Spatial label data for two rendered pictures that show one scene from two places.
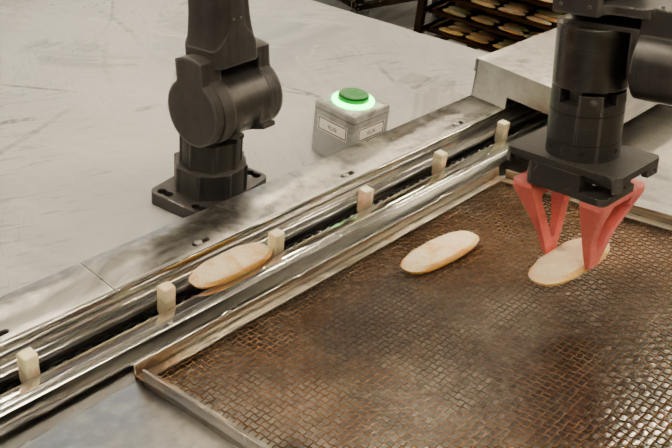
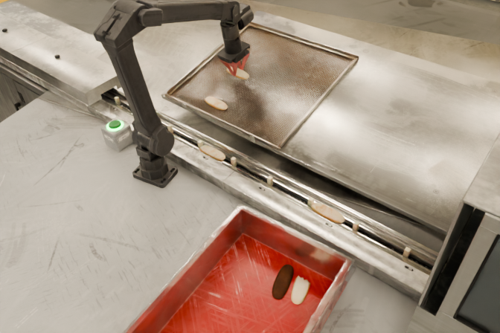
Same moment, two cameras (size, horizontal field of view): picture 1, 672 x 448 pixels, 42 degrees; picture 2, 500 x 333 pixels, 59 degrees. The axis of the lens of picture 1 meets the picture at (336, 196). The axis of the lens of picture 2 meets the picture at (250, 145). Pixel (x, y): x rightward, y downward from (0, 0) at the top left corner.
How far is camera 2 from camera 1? 1.36 m
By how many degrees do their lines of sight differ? 70
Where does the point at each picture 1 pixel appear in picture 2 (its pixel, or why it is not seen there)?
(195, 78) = (164, 132)
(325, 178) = not seen: hidden behind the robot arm
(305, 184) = not seen: hidden behind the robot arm
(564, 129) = (238, 45)
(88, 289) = (236, 175)
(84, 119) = (91, 225)
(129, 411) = (291, 148)
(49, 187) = (155, 219)
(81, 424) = (297, 155)
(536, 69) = (95, 80)
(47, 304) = (245, 182)
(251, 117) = not seen: hidden behind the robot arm
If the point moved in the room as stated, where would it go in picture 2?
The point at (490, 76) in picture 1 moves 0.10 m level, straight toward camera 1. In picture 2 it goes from (91, 94) to (118, 95)
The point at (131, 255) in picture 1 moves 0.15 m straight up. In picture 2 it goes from (216, 171) to (212, 132)
